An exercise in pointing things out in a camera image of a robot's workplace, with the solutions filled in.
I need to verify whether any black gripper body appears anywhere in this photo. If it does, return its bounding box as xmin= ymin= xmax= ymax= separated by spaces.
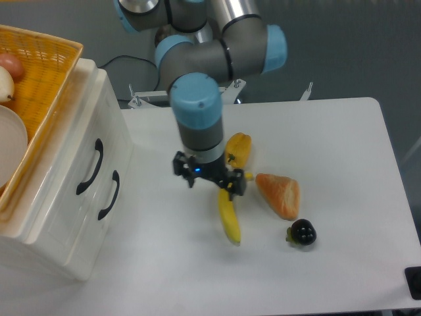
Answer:
xmin=172 ymin=151 xmax=245 ymax=189

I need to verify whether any black lower drawer handle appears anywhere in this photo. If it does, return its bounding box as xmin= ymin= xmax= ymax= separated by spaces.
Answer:
xmin=97 ymin=170 xmax=120 ymax=221

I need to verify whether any yellow bell pepper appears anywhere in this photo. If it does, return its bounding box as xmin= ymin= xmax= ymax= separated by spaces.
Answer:
xmin=225 ymin=132 xmax=252 ymax=169

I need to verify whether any black drawer handle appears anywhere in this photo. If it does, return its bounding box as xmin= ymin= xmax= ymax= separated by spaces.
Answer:
xmin=97 ymin=170 xmax=120 ymax=221
xmin=76 ymin=138 xmax=104 ymax=195

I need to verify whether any yellow banana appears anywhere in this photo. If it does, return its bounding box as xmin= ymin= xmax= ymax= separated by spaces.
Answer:
xmin=218 ymin=172 xmax=254 ymax=246

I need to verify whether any black cable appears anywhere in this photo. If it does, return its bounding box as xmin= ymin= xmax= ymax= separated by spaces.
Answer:
xmin=98 ymin=55 xmax=160 ymax=83

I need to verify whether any orange woven basket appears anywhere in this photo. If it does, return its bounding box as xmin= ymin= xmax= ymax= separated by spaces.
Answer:
xmin=1 ymin=25 xmax=84 ymax=221

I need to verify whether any black top drawer handle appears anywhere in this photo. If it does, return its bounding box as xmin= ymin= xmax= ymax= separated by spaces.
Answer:
xmin=76 ymin=138 xmax=104 ymax=195

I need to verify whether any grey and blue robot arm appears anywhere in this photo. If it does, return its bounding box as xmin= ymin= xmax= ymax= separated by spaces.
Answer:
xmin=114 ymin=1 xmax=287 ymax=198

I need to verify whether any orange bread wedge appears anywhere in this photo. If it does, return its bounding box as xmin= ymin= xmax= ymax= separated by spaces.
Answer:
xmin=255 ymin=173 xmax=301 ymax=221

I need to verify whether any white plate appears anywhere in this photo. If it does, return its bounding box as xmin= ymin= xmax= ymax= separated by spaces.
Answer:
xmin=0 ymin=106 xmax=28 ymax=188

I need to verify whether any white drawer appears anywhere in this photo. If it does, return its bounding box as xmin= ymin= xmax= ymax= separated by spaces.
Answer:
xmin=24 ymin=70 xmax=133 ymax=280

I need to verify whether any white drawer cabinet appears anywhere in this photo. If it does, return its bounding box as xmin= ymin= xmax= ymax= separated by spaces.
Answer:
xmin=1 ymin=59 xmax=134 ymax=280

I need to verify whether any black corner device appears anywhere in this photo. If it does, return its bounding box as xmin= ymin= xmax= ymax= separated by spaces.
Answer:
xmin=405 ymin=266 xmax=421 ymax=300

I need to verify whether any pale yellow pear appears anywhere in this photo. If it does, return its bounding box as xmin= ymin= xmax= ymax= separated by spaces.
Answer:
xmin=0 ymin=66 xmax=14 ymax=102

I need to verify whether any red apple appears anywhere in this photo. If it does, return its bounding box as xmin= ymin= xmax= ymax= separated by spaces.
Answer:
xmin=0 ymin=53 xmax=24 ymax=80

